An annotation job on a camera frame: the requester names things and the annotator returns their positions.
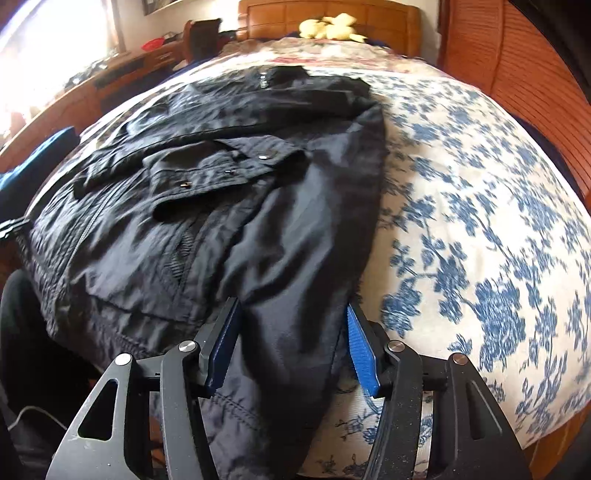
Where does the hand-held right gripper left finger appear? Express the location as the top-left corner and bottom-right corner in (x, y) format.
(44, 296), (243, 480)

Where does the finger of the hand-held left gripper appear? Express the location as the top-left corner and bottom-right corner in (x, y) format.
(0, 217), (33, 239)

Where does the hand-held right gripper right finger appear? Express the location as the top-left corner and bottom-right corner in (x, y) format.
(346, 302), (529, 480)

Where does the black jacket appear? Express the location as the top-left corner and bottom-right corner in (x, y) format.
(21, 65), (389, 480)

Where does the blue folded garment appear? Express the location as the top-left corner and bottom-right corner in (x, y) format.
(0, 127), (79, 204)

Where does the person's dark clothing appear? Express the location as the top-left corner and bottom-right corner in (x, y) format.
(0, 270), (100, 480)

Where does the wooden desk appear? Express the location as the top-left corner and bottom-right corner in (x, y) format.
(0, 39), (190, 171)

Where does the blue floral bed sheet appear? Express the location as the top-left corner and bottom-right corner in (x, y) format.
(28, 69), (591, 480)

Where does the window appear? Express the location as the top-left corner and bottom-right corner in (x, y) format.
(0, 0), (125, 121)

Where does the wooden chair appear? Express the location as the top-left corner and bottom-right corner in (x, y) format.
(182, 18), (222, 63)

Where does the pink floral quilt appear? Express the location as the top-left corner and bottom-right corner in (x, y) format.
(217, 37), (416, 70)

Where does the yellow plush toy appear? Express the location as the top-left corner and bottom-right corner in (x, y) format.
(298, 13), (368, 44)

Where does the wooden bed headboard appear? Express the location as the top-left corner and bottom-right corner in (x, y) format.
(238, 0), (423, 58)

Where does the wooden louvered wardrobe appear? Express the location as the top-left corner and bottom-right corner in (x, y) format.
(436, 0), (591, 208)

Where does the white cable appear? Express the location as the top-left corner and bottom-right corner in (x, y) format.
(9, 405), (65, 430)

